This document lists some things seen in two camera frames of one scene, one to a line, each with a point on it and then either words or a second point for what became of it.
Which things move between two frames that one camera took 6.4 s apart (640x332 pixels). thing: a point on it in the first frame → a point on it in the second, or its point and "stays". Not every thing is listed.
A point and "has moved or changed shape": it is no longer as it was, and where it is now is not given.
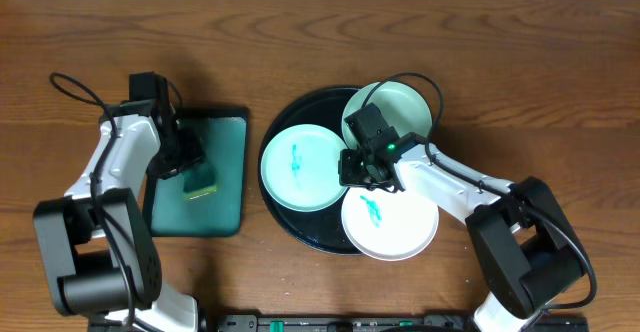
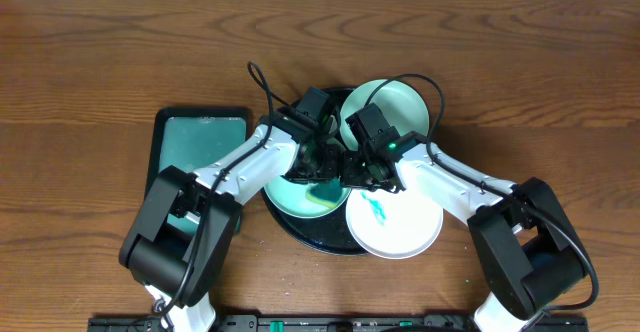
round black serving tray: x=320 y=229 stays
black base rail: x=392 y=323 stays
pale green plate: x=403 y=107 stays
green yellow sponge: x=199 y=181 has moved or changed shape
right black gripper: x=353 y=168 stays
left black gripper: x=181 y=157 → x=316 y=164
